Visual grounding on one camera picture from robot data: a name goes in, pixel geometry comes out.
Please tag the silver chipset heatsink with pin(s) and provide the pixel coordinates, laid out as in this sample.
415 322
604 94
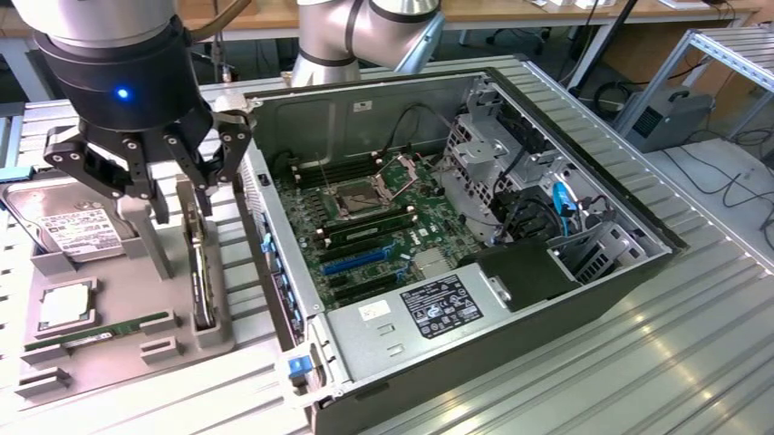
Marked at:
432 265

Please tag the thin metal locking lever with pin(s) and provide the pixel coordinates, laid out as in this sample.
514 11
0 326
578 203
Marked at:
324 174

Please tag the black plastic shroud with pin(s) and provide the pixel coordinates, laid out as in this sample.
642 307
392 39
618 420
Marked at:
526 276

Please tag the metal socket cover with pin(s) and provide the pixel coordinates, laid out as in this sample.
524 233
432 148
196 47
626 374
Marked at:
383 181

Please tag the hard disk with blue rails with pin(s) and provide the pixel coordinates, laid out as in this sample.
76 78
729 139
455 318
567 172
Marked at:
79 231

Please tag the aluminium frame table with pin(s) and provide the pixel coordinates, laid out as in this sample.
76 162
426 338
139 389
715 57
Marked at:
726 50

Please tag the black office chair base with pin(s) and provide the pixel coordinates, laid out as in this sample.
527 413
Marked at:
538 38

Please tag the grey parts rack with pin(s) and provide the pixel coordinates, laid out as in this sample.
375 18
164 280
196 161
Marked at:
120 290

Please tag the green RAM stick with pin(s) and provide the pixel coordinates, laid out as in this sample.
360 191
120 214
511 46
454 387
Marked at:
87 337
363 234

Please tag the open black PC case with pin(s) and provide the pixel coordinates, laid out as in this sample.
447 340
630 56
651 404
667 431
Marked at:
544 344

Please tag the silver metal disk bay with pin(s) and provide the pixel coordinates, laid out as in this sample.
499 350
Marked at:
492 151

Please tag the blue expansion slot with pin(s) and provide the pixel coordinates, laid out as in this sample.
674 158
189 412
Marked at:
356 264

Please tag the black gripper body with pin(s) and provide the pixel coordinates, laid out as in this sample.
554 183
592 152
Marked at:
120 68

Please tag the blue case latch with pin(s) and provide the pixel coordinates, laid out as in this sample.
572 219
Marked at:
299 366

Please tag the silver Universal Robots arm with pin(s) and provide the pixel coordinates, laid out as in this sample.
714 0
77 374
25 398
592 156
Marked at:
339 41

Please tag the silver power supply with label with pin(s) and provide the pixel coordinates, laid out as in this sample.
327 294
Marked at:
375 337

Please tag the long black expansion slot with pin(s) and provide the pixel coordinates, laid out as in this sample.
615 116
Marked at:
362 281
354 253
370 291

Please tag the graphics card with metal bracket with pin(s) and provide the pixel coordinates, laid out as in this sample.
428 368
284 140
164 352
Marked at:
201 281

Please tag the green motherboard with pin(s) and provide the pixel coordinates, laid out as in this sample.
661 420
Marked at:
450 222

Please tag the wooden desk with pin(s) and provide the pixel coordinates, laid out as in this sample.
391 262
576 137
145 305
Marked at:
526 16

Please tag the CPU socket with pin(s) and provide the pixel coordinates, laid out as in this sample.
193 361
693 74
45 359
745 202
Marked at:
356 197

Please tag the silver CPU chip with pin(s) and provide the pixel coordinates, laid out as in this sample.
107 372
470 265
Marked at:
63 306

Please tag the black stand pole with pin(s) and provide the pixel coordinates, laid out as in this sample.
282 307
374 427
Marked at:
629 6

